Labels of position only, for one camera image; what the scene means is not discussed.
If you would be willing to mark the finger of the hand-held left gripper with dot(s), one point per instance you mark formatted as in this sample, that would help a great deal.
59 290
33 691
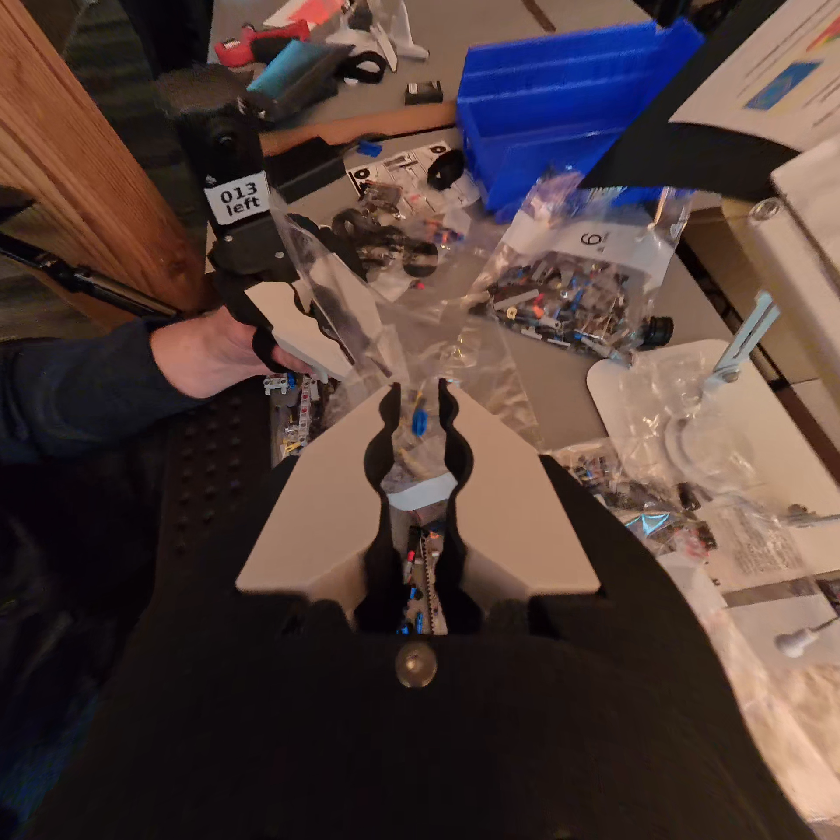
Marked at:
354 308
295 328

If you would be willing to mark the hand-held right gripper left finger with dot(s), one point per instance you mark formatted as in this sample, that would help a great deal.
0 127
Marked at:
315 525

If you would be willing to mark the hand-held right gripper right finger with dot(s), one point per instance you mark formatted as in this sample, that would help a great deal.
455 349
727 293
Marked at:
525 525

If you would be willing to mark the wide clear lego bag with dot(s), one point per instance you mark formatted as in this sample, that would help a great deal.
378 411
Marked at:
420 315

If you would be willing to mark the person's left forearm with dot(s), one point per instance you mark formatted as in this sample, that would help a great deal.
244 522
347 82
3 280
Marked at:
79 394

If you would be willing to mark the lego sticker sheet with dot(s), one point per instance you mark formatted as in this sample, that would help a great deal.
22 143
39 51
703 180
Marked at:
400 164

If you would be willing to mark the pile of lego part bags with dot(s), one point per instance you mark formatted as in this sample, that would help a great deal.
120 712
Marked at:
577 289

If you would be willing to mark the person's left hand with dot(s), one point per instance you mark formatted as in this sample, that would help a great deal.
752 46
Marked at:
203 354

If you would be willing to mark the black power adapter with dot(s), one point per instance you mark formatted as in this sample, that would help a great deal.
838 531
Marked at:
302 170

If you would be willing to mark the black perforated office chair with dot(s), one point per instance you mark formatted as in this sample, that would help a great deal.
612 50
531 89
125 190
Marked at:
210 472

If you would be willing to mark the small blue plastic clip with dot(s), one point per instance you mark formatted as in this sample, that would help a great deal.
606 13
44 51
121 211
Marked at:
369 148

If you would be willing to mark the wooden book stand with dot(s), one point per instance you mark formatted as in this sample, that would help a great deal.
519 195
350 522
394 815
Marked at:
610 374

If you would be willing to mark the black red pouch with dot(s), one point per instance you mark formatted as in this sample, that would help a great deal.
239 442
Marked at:
289 72

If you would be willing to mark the brown wooden desk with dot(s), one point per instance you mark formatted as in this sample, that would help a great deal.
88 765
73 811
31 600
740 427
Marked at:
65 164

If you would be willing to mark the small black device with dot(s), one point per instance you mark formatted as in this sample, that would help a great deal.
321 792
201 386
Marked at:
423 93

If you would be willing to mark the black rubber tyre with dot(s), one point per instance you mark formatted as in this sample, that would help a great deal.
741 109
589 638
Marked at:
659 331

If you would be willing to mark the blue plastic storage bin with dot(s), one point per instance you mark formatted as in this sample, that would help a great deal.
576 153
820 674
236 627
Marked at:
525 111

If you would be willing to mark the white plastic bracket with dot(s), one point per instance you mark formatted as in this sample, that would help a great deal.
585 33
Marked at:
407 39

